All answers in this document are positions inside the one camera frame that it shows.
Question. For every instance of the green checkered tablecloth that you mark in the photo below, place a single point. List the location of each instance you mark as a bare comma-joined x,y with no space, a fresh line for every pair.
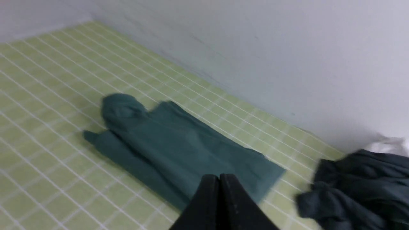
51,90

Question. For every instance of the dark grey crumpled garment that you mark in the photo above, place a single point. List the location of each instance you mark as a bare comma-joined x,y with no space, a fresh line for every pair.
361,191

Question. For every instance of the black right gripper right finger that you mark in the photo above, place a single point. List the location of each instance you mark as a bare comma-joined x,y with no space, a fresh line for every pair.
238,210

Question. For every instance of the white crumpled cloth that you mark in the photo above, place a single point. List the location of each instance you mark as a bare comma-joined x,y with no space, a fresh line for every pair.
389,145

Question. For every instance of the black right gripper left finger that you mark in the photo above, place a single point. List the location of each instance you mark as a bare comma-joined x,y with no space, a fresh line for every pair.
201,212

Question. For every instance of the green long-sleeve top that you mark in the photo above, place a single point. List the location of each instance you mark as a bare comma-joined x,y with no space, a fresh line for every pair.
169,150

